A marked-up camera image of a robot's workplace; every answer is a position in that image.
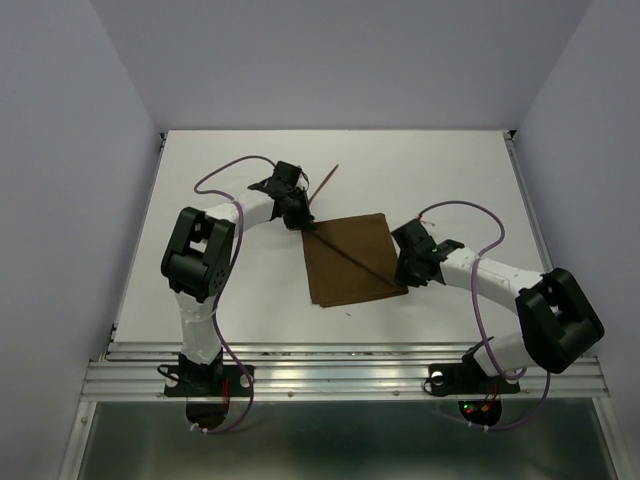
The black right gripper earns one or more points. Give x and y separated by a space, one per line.
404 277

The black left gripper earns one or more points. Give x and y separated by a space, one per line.
305 220

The brown wooden knife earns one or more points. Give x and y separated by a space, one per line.
323 183

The brown cloth napkin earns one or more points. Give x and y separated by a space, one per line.
351 260

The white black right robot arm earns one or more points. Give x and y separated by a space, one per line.
557 322

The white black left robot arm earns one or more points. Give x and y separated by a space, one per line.
198 262

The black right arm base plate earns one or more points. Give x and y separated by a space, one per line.
445 379

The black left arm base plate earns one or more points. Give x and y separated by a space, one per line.
230 382

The aluminium rail frame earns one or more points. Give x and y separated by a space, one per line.
339 392

